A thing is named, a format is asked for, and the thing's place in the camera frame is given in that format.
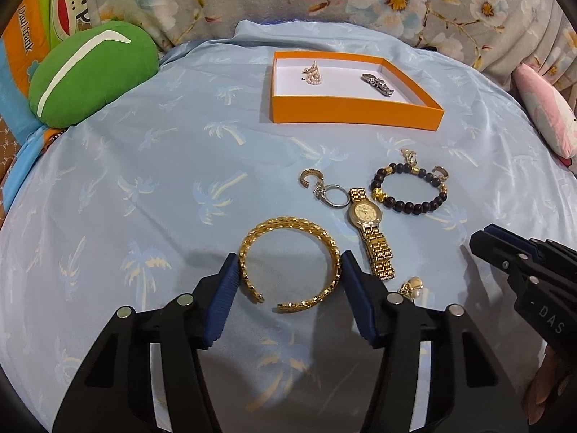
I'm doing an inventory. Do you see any green pillow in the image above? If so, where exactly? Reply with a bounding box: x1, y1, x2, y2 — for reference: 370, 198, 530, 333
28, 20, 159, 129

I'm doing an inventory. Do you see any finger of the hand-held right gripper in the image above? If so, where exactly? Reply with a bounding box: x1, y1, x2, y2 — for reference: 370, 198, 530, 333
484, 224, 577, 271
470, 231, 537, 289

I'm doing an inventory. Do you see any silver ring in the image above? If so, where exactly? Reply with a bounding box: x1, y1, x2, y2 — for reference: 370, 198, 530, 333
313, 183, 349, 208

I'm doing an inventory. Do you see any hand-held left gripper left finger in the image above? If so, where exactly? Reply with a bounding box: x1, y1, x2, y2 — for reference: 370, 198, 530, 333
52, 253, 239, 433

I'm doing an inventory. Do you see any brown patterned cloth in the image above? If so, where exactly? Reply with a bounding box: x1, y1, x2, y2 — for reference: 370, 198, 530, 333
0, 116, 23, 176

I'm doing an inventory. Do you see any light blue palm print sheet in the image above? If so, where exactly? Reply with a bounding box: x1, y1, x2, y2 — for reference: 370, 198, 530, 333
0, 20, 577, 433

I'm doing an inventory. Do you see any orange shallow box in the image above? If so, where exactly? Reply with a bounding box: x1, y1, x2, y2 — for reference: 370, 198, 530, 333
269, 51, 445, 132

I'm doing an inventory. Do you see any black bead bracelet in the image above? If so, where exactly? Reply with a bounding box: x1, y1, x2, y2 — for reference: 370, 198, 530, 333
370, 162, 449, 214

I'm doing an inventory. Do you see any pink pillow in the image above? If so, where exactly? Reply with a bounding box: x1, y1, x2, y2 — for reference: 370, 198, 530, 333
511, 63, 577, 159

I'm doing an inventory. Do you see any person's right hand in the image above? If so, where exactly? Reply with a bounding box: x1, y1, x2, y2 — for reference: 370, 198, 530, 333
525, 347, 577, 433

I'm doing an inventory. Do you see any silver wristwatch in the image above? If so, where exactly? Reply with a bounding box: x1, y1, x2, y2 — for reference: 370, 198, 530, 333
360, 72, 396, 98

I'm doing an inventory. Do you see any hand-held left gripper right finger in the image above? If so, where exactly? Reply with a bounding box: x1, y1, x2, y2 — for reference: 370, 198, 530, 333
339, 250, 526, 433

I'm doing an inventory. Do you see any gold wristwatch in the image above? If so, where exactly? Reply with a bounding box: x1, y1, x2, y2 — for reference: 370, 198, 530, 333
345, 187, 396, 280

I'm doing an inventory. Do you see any gold chain bangle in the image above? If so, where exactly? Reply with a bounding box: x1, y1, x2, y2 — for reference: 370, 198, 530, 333
238, 216, 341, 313

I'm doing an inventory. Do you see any gold pearl earring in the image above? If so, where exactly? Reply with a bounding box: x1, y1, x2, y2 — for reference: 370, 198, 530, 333
397, 277, 429, 303

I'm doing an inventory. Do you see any colourful cartoon pillow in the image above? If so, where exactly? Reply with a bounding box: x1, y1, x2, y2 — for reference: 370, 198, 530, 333
0, 0, 104, 208

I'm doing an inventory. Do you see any pearl cluster brooch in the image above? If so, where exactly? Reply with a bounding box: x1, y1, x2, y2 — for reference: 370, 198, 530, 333
301, 61, 326, 86

